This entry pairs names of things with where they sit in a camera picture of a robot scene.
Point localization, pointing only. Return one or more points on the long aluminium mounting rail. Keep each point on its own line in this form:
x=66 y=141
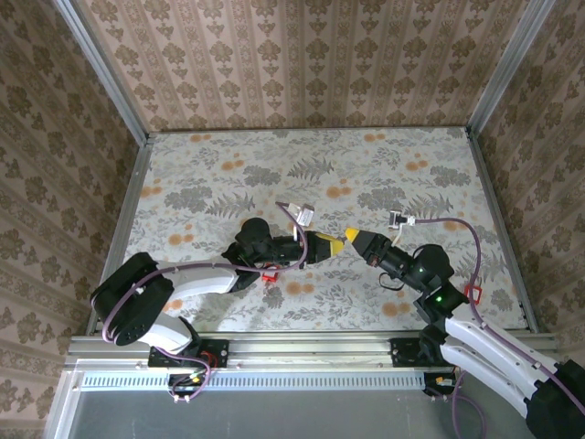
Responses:
x=311 y=350

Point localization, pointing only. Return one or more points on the aluminium table side rail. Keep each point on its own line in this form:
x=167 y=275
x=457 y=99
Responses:
x=126 y=219
x=495 y=206

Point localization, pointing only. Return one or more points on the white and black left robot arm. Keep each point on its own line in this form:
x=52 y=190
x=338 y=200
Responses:
x=201 y=281

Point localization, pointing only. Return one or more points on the floral patterned table cover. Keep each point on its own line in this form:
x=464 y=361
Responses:
x=228 y=183

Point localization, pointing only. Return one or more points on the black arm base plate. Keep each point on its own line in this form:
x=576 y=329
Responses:
x=402 y=354
x=219 y=350

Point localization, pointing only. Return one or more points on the small red padlock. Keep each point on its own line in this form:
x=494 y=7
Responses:
x=480 y=292

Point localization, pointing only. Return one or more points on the aluminium frame post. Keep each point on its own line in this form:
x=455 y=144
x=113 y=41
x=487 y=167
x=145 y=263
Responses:
x=103 y=68
x=507 y=68

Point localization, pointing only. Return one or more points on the grey metal panel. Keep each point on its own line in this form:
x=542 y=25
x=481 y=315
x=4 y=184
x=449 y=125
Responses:
x=297 y=416

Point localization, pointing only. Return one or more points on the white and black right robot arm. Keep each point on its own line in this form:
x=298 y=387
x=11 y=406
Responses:
x=484 y=347

